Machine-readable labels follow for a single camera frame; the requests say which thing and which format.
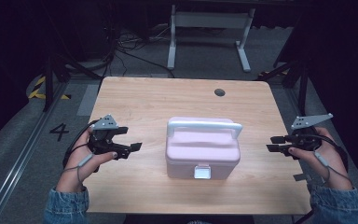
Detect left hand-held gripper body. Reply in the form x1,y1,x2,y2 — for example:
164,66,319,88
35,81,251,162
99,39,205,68
88,114,129,161

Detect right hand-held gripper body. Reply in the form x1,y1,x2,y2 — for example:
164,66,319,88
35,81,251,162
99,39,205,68
286,113,335,161

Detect pink box with white handle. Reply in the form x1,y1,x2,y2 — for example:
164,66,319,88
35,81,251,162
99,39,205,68
164,116,244,181

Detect person's left hand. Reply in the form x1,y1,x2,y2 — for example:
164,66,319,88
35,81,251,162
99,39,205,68
55,127,118,194

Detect person's right hand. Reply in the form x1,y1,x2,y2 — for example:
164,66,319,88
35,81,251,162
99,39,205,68
288,126,354,191

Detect black tripod stand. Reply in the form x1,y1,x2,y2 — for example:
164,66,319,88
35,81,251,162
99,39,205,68
256,57,312,117
38,50,104,114

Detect yellow black floor tape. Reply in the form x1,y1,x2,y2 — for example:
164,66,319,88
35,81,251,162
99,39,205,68
27,76,73,101
256,69,291,79

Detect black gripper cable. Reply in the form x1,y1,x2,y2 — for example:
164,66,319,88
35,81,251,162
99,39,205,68
62,119,101,171
304,133,350,173

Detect grey wrist strap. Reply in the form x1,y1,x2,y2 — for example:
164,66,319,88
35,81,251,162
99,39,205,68
312,150,353,186
62,152,94,185

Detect black floor cables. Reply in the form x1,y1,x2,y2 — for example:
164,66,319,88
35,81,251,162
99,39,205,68
102,17,175,79

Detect metal floor rail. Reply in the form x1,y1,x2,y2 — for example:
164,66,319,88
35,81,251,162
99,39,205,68
0,81,70,224

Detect white metal desk frame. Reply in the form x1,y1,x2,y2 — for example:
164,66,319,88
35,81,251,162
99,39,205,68
166,4,256,74

